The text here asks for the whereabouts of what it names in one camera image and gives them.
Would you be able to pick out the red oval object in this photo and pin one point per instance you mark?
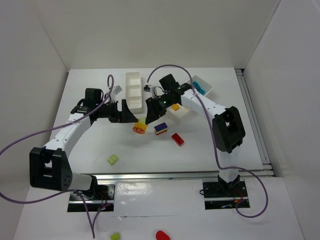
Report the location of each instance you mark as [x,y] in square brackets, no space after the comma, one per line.
[161,235]

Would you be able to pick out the aluminium rail front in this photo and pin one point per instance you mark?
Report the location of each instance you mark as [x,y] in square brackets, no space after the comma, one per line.
[158,176]

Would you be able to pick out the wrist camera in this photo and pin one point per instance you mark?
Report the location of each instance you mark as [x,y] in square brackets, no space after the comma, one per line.
[148,88]
[116,89]

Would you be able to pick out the wide white divided tray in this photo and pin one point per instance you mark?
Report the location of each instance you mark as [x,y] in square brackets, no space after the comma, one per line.
[179,113]

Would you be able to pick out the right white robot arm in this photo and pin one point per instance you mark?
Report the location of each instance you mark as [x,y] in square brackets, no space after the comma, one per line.
[225,124]

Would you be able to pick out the cyan lego stack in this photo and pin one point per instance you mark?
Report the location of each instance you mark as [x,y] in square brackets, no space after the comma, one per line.
[196,86]

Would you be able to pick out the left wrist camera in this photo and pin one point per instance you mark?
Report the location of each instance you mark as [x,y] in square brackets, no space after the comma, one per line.
[116,89]

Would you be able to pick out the aluminium rail right side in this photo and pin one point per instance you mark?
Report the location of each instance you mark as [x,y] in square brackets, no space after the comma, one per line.
[267,165]

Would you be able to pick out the orange and green lego stack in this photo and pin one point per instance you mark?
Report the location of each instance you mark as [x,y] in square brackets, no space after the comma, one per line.
[140,127]

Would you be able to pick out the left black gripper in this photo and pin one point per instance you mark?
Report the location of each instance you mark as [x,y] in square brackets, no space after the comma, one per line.
[120,111]

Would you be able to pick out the small cyan lego brick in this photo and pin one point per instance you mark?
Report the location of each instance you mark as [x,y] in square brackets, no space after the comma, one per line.
[202,92]

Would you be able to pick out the green lego brick foreground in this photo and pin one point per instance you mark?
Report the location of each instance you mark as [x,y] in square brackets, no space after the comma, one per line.
[115,236]

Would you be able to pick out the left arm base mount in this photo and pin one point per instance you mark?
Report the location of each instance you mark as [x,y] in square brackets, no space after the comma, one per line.
[102,200]

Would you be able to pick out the aluminium rail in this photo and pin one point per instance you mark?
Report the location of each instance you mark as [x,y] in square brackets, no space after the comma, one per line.
[158,176]
[267,165]

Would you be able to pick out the narrow white divided tray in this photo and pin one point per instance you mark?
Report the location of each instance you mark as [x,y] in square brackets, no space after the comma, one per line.
[133,92]

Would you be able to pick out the red lego brick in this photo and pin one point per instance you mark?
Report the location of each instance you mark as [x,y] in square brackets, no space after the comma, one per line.
[177,139]

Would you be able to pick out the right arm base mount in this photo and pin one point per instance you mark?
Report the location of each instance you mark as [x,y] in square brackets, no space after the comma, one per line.
[216,199]

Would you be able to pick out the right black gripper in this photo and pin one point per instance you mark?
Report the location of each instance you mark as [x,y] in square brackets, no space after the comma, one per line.
[159,106]

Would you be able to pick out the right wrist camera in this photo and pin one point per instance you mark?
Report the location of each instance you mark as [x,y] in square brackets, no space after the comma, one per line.
[148,88]

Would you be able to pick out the light green lego brick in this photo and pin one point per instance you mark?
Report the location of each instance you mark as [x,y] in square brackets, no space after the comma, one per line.
[112,159]

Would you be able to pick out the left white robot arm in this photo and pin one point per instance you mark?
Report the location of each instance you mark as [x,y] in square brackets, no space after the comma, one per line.
[49,166]

